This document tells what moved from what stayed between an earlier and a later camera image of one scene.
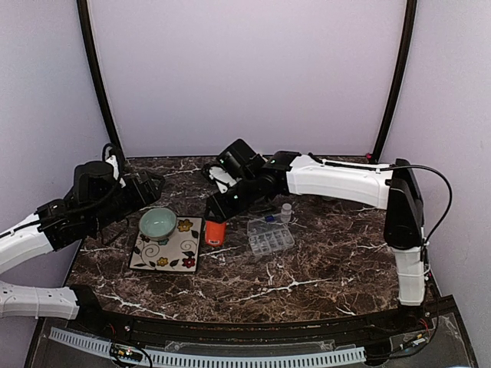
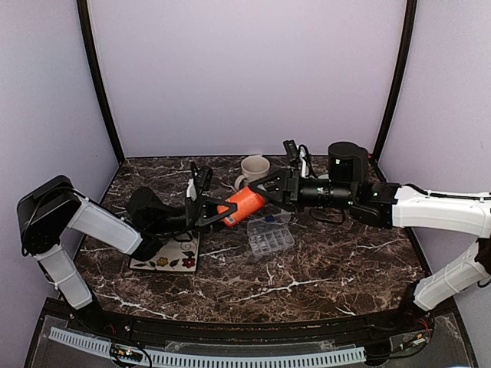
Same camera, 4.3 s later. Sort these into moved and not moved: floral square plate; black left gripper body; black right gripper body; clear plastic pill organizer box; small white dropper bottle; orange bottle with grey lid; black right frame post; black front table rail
Moved: orange bottle with grey lid; black right gripper body; black left gripper body
Not moved: black front table rail; small white dropper bottle; black right frame post; clear plastic pill organizer box; floral square plate
